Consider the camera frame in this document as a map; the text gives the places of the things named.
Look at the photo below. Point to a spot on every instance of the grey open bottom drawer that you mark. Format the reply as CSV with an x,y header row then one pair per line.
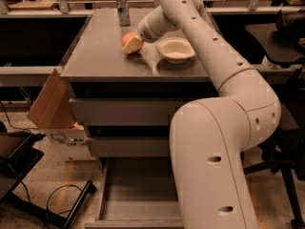
x,y
137,193

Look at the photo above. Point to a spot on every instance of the grey drawer cabinet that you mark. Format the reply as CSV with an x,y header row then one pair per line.
x,y
98,69

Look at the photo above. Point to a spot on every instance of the black office chair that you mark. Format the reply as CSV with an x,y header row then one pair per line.
x,y
284,150

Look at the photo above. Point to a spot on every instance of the orange fruit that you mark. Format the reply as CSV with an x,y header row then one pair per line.
x,y
127,37

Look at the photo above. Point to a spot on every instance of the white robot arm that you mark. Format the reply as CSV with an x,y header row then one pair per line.
x,y
207,136

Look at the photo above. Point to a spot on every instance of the silver drink can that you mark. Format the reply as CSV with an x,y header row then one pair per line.
x,y
123,12

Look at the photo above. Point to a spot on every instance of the grey top drawer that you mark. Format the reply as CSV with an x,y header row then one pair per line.
x,y
124,112

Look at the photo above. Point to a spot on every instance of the brown cardboard box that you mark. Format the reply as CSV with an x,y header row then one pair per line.
x,y
51,113

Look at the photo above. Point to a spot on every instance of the grey middle drawer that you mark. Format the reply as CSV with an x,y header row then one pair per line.
x,y
128,146

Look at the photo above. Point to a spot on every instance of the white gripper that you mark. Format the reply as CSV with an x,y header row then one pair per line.
x,y
145,30

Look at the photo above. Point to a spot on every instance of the white paper bowl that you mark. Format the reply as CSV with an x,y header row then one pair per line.
x,y
175,50

